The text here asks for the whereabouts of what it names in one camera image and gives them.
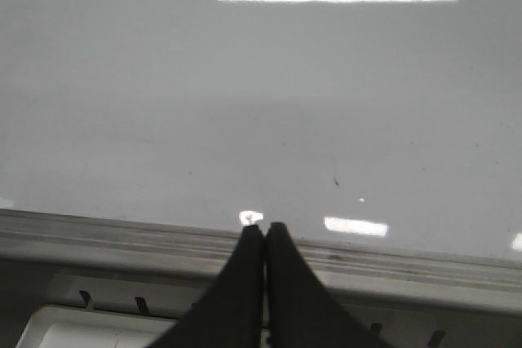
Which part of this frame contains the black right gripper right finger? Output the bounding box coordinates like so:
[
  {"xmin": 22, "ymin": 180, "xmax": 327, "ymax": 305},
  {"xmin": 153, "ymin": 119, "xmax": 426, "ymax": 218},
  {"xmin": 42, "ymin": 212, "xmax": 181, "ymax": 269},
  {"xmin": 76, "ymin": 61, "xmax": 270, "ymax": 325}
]
[{"xmin": 265, "ymin": 222, "xmax": 390, "ymax": 347}]

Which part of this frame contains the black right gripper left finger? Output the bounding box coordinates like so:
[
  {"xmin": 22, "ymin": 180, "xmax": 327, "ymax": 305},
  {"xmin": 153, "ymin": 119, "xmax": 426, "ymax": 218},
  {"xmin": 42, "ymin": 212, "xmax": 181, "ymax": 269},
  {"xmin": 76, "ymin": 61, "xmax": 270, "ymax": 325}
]
[{"xmin": 149, "ymin": 225, "xmax": 263, "ymax": 347}]

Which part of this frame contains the white plastic tray under board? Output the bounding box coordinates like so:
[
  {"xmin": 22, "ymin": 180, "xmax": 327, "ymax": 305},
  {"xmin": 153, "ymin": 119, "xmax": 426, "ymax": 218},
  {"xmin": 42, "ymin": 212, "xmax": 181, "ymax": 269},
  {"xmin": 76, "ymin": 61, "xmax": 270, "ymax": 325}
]
[{"xmin": 17, "ymin": 275, "xmax": 521, "ymax": 347}]

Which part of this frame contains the white whiteboard with aluminium frame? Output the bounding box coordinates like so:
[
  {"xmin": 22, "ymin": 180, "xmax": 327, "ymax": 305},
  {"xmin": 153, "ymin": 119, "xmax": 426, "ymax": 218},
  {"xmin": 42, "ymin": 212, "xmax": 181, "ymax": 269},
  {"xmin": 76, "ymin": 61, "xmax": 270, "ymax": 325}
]
[{"xmin": 1, "ymin": 0, "xmax": 521, "ymax": 310}]

